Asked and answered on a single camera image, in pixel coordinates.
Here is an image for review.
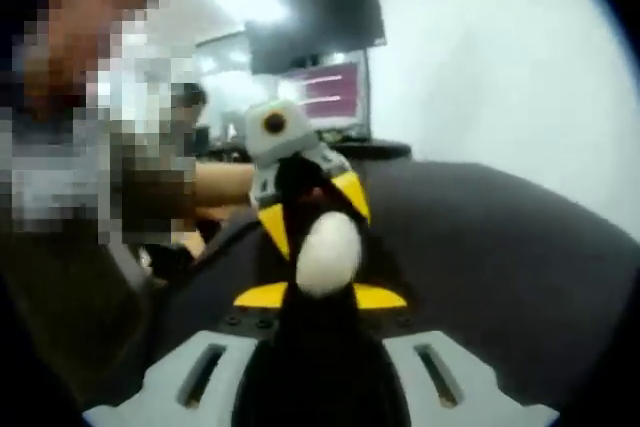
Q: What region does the black monitor base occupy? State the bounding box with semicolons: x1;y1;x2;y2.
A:
344;139;414;162

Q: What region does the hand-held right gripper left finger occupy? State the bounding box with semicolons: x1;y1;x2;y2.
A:
82;281;321;427

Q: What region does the beige oval charging case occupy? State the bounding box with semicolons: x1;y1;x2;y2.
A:
296;210;362;297

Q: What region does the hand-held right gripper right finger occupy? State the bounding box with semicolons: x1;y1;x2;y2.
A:
319;282;559;427

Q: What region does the black wall monitor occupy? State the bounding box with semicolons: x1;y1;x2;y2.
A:
243;0;389;76

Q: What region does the monitor with maroon screen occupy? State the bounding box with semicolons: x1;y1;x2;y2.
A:
294;49;374;141

